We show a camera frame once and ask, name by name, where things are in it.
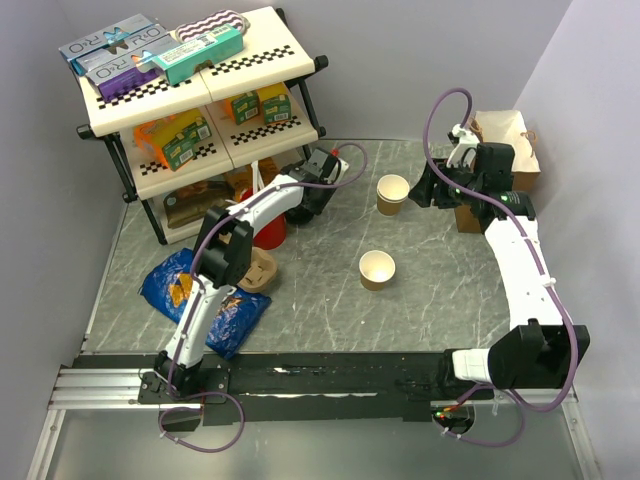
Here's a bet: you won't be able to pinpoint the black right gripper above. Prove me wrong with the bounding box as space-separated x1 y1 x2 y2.
407 158 483 209

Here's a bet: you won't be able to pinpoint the brown paper cups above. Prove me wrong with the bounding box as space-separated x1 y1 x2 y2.
377 174 410 216

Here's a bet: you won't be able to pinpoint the brown paper coffee cup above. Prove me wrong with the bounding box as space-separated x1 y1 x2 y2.
359 250 396 291

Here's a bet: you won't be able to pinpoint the brown pulp cup carrier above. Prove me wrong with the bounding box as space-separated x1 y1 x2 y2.
237 247 278 293

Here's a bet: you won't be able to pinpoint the black coffee cup lids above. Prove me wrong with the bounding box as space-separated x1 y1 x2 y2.
285 207 315 226

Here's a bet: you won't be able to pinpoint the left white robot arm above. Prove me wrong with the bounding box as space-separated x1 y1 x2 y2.
154 149 343 402

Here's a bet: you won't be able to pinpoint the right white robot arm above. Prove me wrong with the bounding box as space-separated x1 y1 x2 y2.
409 143 590 402

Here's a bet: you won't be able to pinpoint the brown paper takeout bag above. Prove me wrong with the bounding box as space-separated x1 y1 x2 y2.
453 109 542 234

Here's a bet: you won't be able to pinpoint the white wrapped straw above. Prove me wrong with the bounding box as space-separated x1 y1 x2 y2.
251 161 264 194

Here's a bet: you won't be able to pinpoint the red ribbed plastic cup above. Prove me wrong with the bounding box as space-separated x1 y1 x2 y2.
253 214 287 250

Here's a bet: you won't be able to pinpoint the cream checkered shelf rack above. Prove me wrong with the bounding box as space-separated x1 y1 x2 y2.
77 6 329 245

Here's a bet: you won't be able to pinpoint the green orange snack box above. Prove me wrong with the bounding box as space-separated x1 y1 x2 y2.
171 115 212 145
159 131 200 171

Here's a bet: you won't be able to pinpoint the brown snack bag lower shelf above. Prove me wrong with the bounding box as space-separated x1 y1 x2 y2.
163 180 244 229

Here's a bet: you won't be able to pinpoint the teal foil box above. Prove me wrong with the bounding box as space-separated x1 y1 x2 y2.
152 24 244 86

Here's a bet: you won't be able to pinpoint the purple wavy pouch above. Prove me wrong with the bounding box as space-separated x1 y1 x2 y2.
175 9 251 43

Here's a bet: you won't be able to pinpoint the blue Doritos chip bag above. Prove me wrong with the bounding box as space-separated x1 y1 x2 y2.
139 248 272 360

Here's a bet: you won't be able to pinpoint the purple RO foil box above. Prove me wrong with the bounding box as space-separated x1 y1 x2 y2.
86 50 162 101

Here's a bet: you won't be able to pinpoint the silver RO foil box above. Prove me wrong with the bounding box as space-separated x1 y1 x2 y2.
59 14 168 76

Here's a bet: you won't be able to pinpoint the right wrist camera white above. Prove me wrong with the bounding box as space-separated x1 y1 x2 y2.
446 124 480 168

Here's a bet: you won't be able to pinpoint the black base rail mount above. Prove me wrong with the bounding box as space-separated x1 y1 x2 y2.
124 349 551 431

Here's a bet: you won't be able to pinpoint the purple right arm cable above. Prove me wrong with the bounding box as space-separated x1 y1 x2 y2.
423 88 581 446

